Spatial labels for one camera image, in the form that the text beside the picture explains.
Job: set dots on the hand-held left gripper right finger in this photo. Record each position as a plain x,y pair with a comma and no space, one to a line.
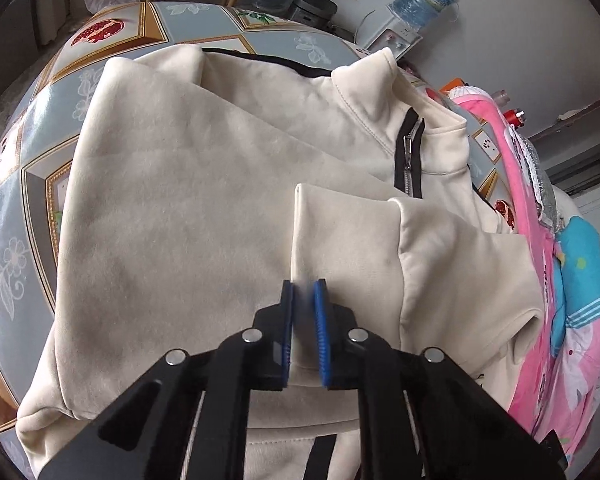
322,330

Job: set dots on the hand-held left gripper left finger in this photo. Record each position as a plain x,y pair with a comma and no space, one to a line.
287,310

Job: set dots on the cream zip jacket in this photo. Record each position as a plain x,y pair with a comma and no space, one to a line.
180,185

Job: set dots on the pink printed blanket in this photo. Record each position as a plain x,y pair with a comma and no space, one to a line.
570,385

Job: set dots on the blue patterned cloth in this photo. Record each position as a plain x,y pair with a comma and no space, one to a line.
580,270

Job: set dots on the silver glitter cloth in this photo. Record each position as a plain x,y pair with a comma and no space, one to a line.
545,185

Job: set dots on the glass jar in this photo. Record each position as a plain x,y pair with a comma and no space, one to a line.
501,100

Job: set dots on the white water dispenser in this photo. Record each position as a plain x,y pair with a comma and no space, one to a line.
395,37

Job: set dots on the dark rice cooker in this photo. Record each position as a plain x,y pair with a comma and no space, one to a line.
312,10

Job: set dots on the fruit print tablecloth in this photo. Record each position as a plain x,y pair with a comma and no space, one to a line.
45,110

